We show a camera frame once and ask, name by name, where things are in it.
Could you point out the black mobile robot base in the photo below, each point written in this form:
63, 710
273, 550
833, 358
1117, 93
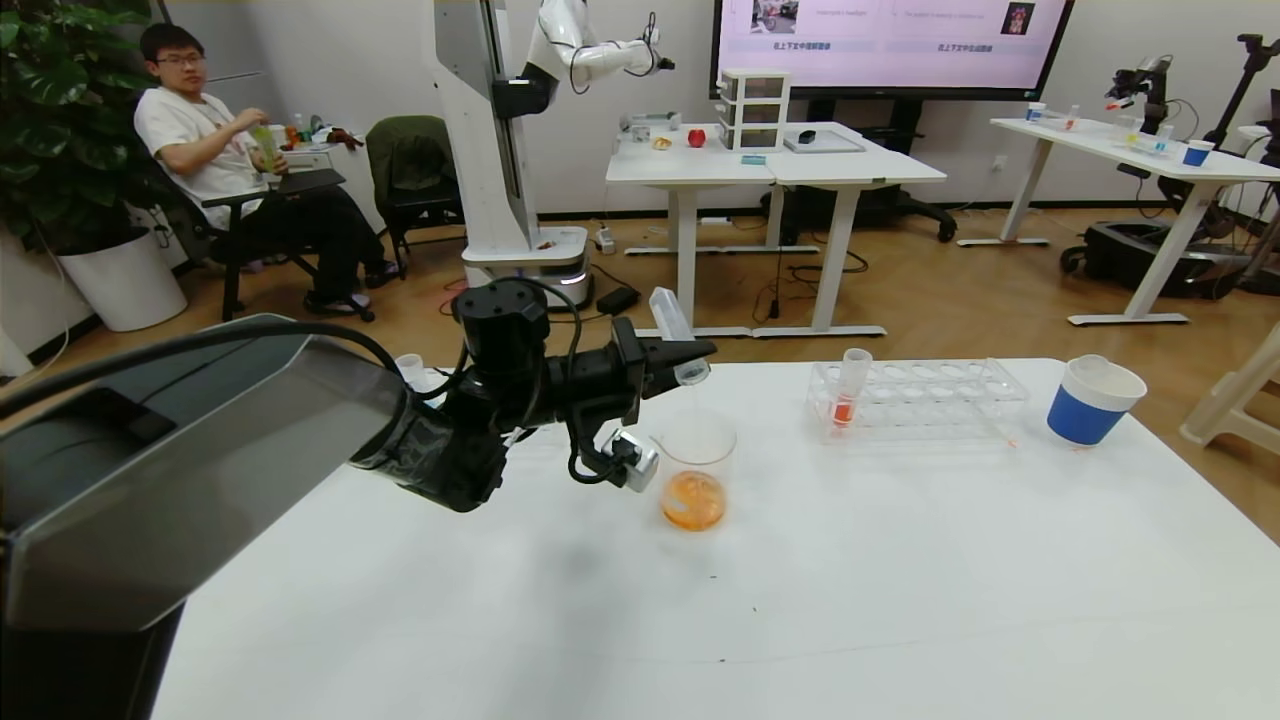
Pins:
1120, 260

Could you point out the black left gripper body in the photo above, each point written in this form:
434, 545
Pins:
630, 359

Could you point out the small blue cup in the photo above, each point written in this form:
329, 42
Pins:
1197, 155

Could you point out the black screen stand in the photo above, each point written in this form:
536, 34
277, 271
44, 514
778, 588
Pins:
890, 205

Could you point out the brown plush toy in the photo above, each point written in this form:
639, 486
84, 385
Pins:
345, 138

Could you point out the green potted plant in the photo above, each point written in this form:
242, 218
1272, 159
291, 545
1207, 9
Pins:
70, 110

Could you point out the clear acrylic tube rack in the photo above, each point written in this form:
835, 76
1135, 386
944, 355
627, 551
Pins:
920, 400
445, 380

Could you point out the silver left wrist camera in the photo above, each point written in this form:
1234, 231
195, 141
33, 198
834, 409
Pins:
632, 462

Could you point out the clear glass beaker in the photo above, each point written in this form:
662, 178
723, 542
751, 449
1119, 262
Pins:
695, 480

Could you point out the grey flat tray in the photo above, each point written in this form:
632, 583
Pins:
825, 144

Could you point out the blue white paper cup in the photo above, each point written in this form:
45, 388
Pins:
1090, 415

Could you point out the red pigment test tube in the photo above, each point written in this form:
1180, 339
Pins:
672, 315
848, 395

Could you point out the blue pigment test tube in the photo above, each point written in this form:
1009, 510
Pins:
410, 368

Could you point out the black office chair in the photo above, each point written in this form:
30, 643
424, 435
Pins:
250, 240

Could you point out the long white desk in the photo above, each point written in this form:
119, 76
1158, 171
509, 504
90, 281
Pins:
1100, 140

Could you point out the large display screen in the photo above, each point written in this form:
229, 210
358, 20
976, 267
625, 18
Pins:
880, 45

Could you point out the white side cabinet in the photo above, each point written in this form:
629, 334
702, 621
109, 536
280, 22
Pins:
315, 158

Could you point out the black background robot arm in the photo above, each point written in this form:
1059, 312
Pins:
1145, 85

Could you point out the white plant pot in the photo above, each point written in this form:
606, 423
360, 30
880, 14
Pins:
125, 280

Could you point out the seated man white shirt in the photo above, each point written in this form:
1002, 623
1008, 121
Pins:
200, 140

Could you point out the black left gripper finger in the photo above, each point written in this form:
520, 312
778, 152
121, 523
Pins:
675, 352

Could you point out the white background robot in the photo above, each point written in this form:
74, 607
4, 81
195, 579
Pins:
490, 150

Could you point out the white drawer organizer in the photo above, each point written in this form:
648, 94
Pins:
755, 110

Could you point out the chair with green jacket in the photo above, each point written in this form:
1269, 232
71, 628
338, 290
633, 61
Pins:
412, 165

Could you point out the white standing desk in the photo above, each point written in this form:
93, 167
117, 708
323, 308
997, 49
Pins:
850, 170
685, 170

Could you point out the black power adapter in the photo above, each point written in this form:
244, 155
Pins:
618, 298

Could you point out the black camera tripod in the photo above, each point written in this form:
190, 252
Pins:
1245, 90

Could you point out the small clear tube rack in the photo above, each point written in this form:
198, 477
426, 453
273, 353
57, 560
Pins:
1050, 118

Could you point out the grey small device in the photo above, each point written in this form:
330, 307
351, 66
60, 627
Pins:
650, 121

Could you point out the white power strip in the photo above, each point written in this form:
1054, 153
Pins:
605, 240

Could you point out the beige plastic stool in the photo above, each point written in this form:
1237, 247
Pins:
1235, 400

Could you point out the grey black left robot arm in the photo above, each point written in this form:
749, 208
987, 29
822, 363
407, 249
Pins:
200, 450

